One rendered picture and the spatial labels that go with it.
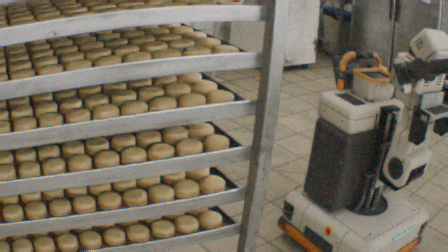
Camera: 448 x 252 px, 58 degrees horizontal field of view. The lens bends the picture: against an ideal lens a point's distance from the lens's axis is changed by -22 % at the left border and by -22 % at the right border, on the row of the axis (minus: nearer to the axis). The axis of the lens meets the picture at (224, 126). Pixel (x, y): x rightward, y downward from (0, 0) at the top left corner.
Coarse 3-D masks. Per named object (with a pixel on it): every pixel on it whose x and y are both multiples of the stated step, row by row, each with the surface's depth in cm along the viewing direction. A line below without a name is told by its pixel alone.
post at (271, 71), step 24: (288, 0) 83; (264, 24) 86; (264, 48) 87; (264, 72) 88; (264, 96) 89; (264, 120) 90; (264, 144) 92; (264, 168) 95; (264, 192) 97; (240, 240) 103
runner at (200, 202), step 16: (224, 192) 96; (240, 192) 98; (128, 208) 86; (144, 208) 88; (160, 208) 90; (176, 208) 92; (192, 208) 94; (0, 224) 72; (16, 224) 74; (32, 224) 76; (48, 224) 78; (64, 224) 80; (80, 224) 82; (96, 224) 84
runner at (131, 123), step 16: (160, 112) 82; (176, 112) 84; (192, 112) 86; (208, 112) 87; (224, 112) 89; (240, 112) 91; (48, 128) 72; (64, 128) 74; (80, 128) 75; (96, 128) 77; (112, 128) 79; (128, 128) 80; (144, 128) 82; (0, 144) 68; (16, 144) 69; (32, 144) 71
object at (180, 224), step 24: (168, 216) 105; (192, 216) 107; (216, 216) 105; (0, 240) 82; (24, 240) 83; (48, 240) 86; (72, 240) 88; (96, 240) 89; (120, 240) 92; (144, 240) 95
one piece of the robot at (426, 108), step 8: (424, 96) 177; (432, 96) 182; (440, 96) 187; (424, 104) 179; (432, 104) 184; (440, 104) 189; (416, 112) 180; (424, 112) 175; (432, 112) 177; (440, 112) 179; (416, 120) 180; (424, 120) 175; (432, 120) 175; (440, 120) 194; (416, 128) 181; (424, 128) 176; (440, 128) 194; (408, 136) 185; (416, 136) 181; (424, 136) 177; (416, 144) 181
